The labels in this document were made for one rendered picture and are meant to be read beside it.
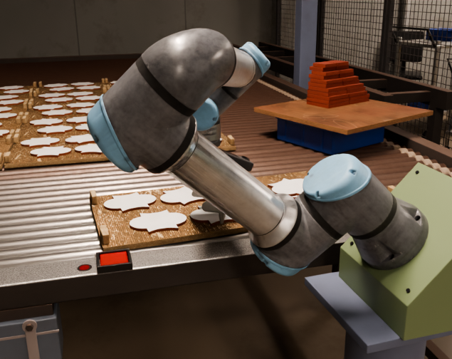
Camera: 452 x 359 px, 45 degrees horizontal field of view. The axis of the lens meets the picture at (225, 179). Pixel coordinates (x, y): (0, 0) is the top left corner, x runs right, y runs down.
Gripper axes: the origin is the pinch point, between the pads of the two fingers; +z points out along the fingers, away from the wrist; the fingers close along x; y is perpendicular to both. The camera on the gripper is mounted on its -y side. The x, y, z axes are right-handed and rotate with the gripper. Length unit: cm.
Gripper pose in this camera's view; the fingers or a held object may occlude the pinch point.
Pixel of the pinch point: (217, 212)
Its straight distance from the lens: 142.6
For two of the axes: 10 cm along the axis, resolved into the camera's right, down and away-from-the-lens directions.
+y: -9.5, 1.4, -2.8
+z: 0.4, 9.4, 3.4
